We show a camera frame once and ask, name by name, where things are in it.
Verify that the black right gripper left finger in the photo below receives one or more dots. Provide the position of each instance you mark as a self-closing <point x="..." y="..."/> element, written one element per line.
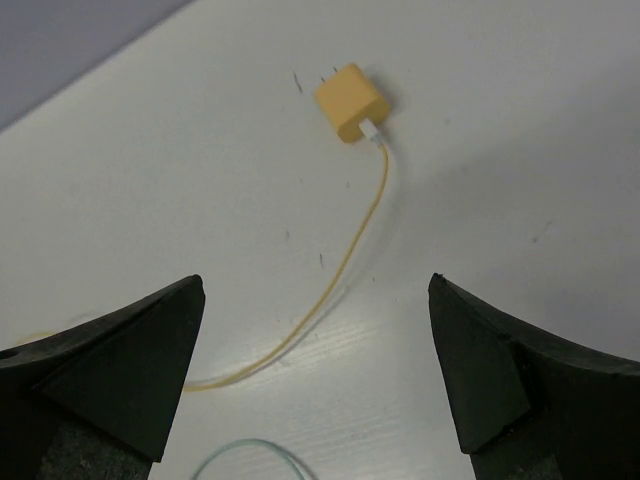
<point x="97" y="401"/>

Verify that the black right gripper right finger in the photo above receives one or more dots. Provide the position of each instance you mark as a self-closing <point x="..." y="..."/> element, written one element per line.
<point x="528" y="404"/>

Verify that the yellow plug adapter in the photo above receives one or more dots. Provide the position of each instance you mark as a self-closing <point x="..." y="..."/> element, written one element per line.
<point x="352" y="104"/>

